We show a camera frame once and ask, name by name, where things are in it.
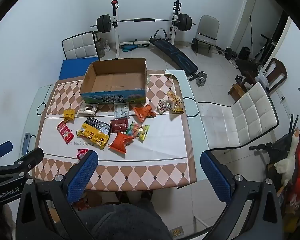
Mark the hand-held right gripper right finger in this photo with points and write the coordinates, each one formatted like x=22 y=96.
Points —
x=215 y=177

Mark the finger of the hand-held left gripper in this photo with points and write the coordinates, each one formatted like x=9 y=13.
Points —
x=27 y=161
x=1 y=150

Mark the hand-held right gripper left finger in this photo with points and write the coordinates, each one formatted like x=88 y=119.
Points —
x=82 y=177

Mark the small red snack packet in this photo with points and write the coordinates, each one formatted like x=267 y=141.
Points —
x=82 y=152

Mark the large yellow snack packet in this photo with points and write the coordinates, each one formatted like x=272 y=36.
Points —
x=93 y=137

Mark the long red snack packet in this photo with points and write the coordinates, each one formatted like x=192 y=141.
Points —
x=65 y=132

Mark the orange snack packet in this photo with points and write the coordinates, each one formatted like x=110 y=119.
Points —
x=143 y=113
x=120 y=143

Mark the black striped snack packet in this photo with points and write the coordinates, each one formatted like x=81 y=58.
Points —
x=97 y=123

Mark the small yellow snack packet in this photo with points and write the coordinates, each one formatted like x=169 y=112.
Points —
x=69 y=115

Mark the dark red snack packet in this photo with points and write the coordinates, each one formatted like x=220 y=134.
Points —
x=118 y=125

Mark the white cookie packet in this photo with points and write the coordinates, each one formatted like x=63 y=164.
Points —
x=88 y=108

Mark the colourful candy bag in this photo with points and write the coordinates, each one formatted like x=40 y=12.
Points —
x=138 y=131

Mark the white grey snack packet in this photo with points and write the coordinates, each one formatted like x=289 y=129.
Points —
x=121 y=110

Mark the yellow chips packet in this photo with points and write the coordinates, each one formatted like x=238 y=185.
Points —
x=176 y=101

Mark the white cartoon snack packet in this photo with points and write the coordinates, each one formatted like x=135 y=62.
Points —
x=163 y=106

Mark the cardboard box with blue print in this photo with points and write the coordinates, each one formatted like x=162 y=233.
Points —
x=110 y=80

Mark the small grey device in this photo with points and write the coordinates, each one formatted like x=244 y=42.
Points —
x=27 y=142

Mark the person's dark trousers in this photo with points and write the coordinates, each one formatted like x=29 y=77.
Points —
x=125 y=222

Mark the white padded chair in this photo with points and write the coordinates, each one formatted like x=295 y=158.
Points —
x=78 y=47
x=250 y=115

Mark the white goose plush toy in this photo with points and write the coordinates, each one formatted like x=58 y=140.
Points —
x=288 y=160

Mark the small wooden stool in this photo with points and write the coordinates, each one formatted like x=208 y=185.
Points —
x=236 y=88

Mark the chrome dumbbell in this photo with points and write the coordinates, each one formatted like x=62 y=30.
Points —
x=201 y=78

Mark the blue cushion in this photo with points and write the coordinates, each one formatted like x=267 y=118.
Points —
x=71 y=68

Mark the white plastic bag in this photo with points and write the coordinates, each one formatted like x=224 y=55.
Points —
x=262 y=78

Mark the dark low table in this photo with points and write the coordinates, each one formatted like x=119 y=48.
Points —
x=247 y=67

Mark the white sneaker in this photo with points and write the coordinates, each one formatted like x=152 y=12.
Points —
x=233 y=63

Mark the dark wooden chair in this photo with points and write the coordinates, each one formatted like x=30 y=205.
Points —
x=277 y=70

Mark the black sit-up bench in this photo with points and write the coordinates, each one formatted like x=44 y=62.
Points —
x=180 y=57

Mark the black dumbbell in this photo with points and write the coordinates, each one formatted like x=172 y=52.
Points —
x=228 y=52

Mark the black speaker box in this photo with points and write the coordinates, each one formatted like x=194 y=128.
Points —
x=243 y=53

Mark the clear water jug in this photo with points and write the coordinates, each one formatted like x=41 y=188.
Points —
x=101 y=48

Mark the black weight plate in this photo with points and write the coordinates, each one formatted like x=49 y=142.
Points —
x=194 y=44

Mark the blue twist disc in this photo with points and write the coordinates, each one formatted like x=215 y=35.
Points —
x=130 y=48

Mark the white squat rack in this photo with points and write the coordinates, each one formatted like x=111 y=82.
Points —
x=116 y=42

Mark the black kick scooter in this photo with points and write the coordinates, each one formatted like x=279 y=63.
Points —
x=265 y=37

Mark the grey chair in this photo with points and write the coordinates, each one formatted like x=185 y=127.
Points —
x=209 y=26

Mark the barbell with black plates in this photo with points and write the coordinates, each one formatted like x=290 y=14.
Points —
x=130 y=20

